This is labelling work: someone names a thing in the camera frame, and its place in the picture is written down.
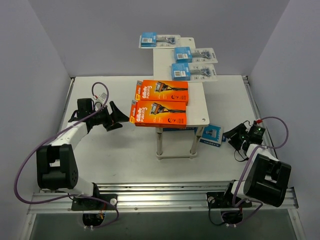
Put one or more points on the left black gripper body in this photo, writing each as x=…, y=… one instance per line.
x=110, y=118

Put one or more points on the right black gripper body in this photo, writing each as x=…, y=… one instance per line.
x=238, y=135

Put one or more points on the orange Fusion5 razor box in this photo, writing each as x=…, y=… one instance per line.
x=162, y=90
x=158, y=114

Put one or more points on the clear blue-card razor blister pack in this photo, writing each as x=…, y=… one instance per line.
x=193, y=72

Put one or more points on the Gillette SkinGuard blister pack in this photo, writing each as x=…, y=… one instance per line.
x=194, y=55

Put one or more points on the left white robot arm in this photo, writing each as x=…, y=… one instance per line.
x=55, y=162

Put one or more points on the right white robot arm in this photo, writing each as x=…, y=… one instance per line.
x=264, y=177

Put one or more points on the white two-tier shelf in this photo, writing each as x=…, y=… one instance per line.
x=182, y=144

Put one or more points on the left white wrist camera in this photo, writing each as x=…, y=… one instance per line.
x=101, y=99

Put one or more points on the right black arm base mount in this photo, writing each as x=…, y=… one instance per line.
x=219, y=200

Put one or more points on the aluminium mounting rail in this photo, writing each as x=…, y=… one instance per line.
x=152, y=197

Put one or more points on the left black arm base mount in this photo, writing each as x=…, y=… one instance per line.
x=109, y=202

